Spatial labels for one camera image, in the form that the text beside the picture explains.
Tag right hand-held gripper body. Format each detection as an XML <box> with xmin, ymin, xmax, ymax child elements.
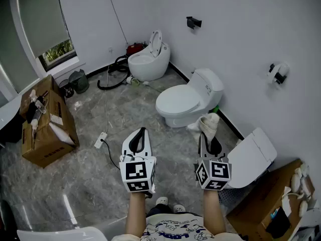
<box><xmin>195</xmin><ymin>157</ymin><xmax>232</xmax><ymax>191</ymax></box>

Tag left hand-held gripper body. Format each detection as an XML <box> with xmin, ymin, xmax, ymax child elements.
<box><xmin>118</xmin><ymin>153</ymin><xmax>157</xmax><ymax>194</ymax></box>

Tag beige towel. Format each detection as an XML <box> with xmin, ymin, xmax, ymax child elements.
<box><xmin>187</xmin><ymin>112</ymin><xmax>221</xmax><ymax>141</ymax></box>

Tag white toilet lid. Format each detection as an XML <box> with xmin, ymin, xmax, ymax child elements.
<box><xmin>155</xmin><ymin>84</ymin><xmax>202</xmax><ymax>114</ymax></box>

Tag person's right forearm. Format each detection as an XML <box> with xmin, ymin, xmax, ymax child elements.
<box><xmin>202</xmin><ymin>189</ymin><xmax>226</xmax><ymax>235</ymax></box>

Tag person's left forearm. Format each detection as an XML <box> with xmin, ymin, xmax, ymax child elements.
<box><xmin>125</xmin><ymin>191</ymin><xmax>147</xmax><ymax>241</ymax></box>

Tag white smart toilet seat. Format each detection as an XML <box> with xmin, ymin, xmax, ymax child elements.
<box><xmin>227</xmin><ymin>127</ymin><xmax>278</xmax><ymax>189</ymax></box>

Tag white toilet with tank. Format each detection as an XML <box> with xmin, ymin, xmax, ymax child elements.
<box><xmin>155</xmin><ymin>68</ymin><xmax>225</xmax><ymax>128</ymax></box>

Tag egg-shaped white toilet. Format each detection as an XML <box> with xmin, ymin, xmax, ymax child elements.
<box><xmin>127</xmin><ymin>29</ymin><xmax>171</xmax><ymax>82</ymax></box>

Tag white power strip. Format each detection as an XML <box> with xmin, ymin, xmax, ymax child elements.
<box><xmin>94</xmin><ymin>132</ymin><xmax>108</xmax><ymax>149</ymax></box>

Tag grey perforated mat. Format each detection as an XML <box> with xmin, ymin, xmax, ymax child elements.
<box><xmin>218</xmin><ymin>187</ymin><xmax>251</xmax><ymax>208</ymax></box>

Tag person's dark shorts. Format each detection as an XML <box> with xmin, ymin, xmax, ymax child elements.
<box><xmin>146</xmin><ymin>206</ymin><xmax>201</xmax><ymax>218</ymax></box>

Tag wide brown cardboard box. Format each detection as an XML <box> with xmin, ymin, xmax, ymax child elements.
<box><xmin>227</xmin><ymin>159</ymin><xmax>315</xmax><ymax>241</ymax></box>

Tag white foam packing sheet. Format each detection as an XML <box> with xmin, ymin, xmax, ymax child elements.
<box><xmin>49</xmin><ymin>122</ymin><xmax>76</xmax><ymax>145</ymax></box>

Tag person's printed white shirt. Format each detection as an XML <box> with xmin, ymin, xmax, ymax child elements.
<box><xmin>111</xmin><ymin>213</ymin><xmax>244</xmax><ymax>241</ymax></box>

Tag pile of white plastic parts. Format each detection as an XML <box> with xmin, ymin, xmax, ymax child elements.
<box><xmin>282</xmin><ymin>163</ymin><xmax>315</xmax><ymax>218</ymax></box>

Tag open brown cardboard box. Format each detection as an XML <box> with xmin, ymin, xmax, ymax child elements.
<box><xmin>21</xmin><ymin>89</ymin><xmax>80</xmax><ymax>168</ymax></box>

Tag black bag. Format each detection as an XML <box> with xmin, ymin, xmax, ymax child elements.
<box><xmin>265</xmin><ymin>206</ymin><xmax>291</xmax><ymax>238</ymax></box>

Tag green plastic basket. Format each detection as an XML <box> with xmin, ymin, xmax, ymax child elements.
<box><xmin>68</xmin><ymin>69</ymin><xmax>90</xmax><ymax>94</ymax></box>

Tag small dark round container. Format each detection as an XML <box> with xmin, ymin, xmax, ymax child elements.
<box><xmin>59</xmin><ymin>79</ymin><xmax>75</xmax><ymax>99</ymax></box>

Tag clear plastic bottle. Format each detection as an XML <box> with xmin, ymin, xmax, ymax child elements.
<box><xmin>34</xmin><ymin>98</ymin><xmax>49</xmax><ymax>114</ymax></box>

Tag black holder with paper roll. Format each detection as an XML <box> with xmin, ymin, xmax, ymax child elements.
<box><xmin>267</xmin><ymin>63</ymin><xmax>289</xmax><ymax>85</ymax></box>

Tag white curved plastic furniture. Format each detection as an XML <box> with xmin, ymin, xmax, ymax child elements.
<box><xmin>17</xmin><ymin>226</ymin><xmax>108</xmax><ymax>241</ymax></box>

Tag red vacuum cleaner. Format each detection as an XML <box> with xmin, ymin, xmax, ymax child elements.
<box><xmin>126</xmin><ymin>43</ymin><xmax>145</xmax><ymax>56</ymax></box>

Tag closed brown cardboard box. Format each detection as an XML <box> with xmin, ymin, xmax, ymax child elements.
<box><xmin>19</xmin><ymin>74</ymin><xmax>66</xmax><ymax>120</ymax></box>

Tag dark framed window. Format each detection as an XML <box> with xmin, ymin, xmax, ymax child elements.
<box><xmin>39</xmin><ymin>39</ymin><xmax>77</xmax><ymax>72</ymax></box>

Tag white basin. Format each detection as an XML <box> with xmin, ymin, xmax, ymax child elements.
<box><xmin>0</xmin><ymin>94</ymin><xmax>23</xmax><ymax>131</ymax></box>

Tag grey roller blind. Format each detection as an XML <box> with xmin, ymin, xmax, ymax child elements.
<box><xmin>0</xmin><ymin>0</ymin><xmax>40</xmax><ymax>95</ymax></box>
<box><xmin>17</xmin><ymin>0</ymin><xmax>71</xmax><ymax>59</ymax></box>

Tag black power cable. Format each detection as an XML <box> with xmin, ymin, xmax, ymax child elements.
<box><xmin>102</xmin><ymin>139</ymin><xmax>121</xmax><ymax>168</ymax></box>

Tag white power strip cable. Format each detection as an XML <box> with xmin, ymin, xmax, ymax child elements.
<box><xmin>103</xmin><ymin>64</ymin><xmax>110</xmax><ymax>135</ymax></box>

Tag black vacuum hose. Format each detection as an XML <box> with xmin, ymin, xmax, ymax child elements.
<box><xmin>97</xmin><ymin>55</ymin><xmax>131</xmax><ymax>90</ymax></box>

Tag black wall paper holder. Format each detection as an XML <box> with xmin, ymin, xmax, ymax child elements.
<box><xmin>186</xmin><ymin>16</ymin><xmax>203</xmax><ymax>30</ymax></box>

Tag grey hanging wall cable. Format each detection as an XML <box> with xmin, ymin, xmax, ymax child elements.
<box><xmin>106</xmin><ymin>0</ymin><xmax>128</xmax><ymax>44</ymax></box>

